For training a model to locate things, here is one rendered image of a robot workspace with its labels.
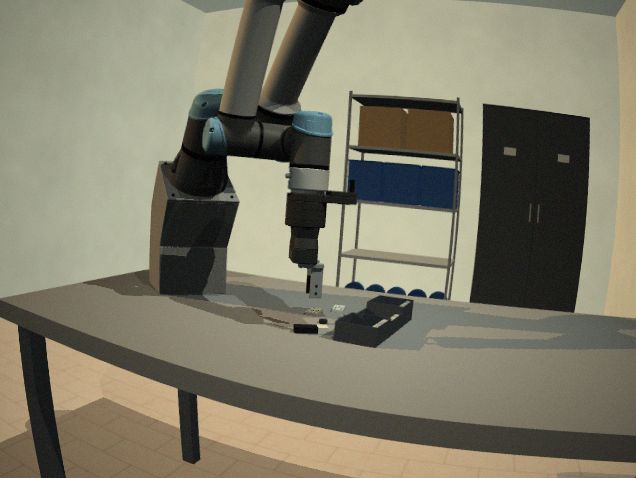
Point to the black rack of three bins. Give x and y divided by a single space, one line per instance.
354 328

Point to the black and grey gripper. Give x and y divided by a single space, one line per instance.
306 213

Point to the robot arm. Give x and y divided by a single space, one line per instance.
303 138

